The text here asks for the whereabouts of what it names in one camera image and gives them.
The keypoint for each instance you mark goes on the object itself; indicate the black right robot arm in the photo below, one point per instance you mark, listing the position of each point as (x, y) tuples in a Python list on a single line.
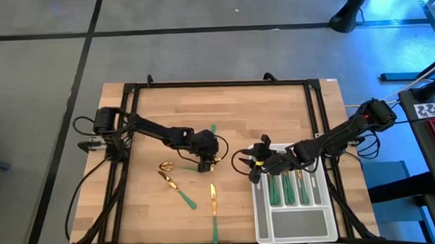
[(332, 135)]

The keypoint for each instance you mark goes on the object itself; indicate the grey side table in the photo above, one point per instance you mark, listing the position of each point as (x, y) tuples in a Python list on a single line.
[(432, 164)]

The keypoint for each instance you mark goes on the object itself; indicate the white printed label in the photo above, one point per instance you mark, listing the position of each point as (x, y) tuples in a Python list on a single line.
[(432, 110)]

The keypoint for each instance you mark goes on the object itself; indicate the white cutlery tray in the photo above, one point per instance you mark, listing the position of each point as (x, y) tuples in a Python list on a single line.
[(299, 223)]

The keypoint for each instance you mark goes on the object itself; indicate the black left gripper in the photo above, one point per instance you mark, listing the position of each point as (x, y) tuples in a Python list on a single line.
[(205, 144)]

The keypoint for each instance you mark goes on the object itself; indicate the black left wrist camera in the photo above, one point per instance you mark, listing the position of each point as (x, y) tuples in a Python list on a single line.
[(203, 167)]

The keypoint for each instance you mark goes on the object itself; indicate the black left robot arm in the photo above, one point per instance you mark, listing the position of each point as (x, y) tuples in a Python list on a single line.
[(151, 128)]

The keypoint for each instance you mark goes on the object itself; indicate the black pole base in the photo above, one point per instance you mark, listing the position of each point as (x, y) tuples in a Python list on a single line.
[(347, 19)]

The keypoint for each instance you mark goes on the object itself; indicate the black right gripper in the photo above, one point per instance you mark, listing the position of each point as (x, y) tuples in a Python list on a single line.
[(267, 156)]

